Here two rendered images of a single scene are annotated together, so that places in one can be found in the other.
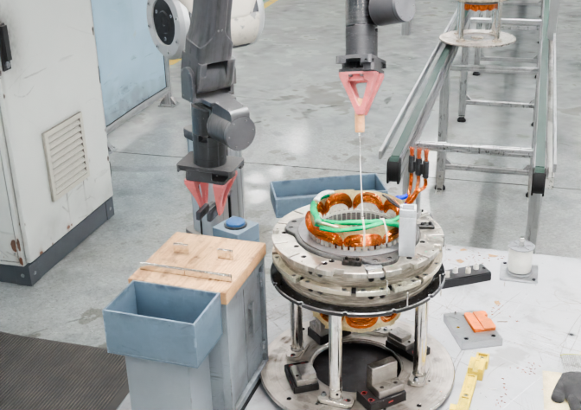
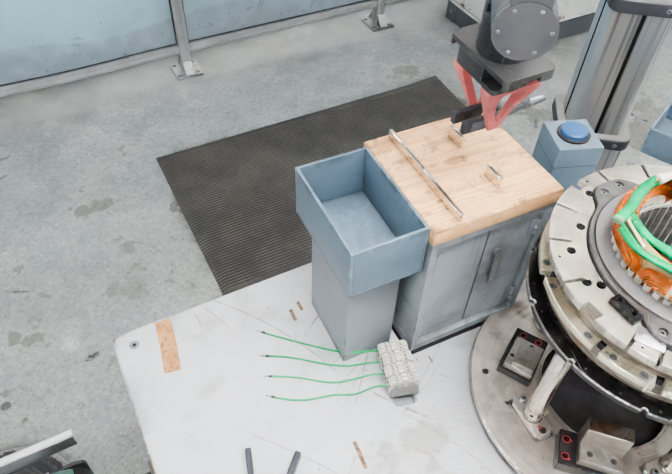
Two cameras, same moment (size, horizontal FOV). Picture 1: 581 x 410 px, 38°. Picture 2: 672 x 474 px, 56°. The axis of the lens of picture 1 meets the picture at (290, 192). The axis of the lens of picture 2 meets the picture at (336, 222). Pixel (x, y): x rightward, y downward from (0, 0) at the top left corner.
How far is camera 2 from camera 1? 82 cm
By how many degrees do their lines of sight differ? 42
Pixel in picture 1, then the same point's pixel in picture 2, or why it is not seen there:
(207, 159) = (487, 45)
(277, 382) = (493, 341)
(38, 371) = not seen: hidden behind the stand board
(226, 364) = (418, 300)
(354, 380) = (587, 403)
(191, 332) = (348, 260)
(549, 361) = not seen: outside the picture
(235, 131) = (514, 25)
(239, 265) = (496, 201)
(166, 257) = (432, 137)
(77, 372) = not seen: hidden behind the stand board
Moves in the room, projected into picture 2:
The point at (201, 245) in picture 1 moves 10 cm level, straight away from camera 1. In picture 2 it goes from (486, 143) to (519, 111)
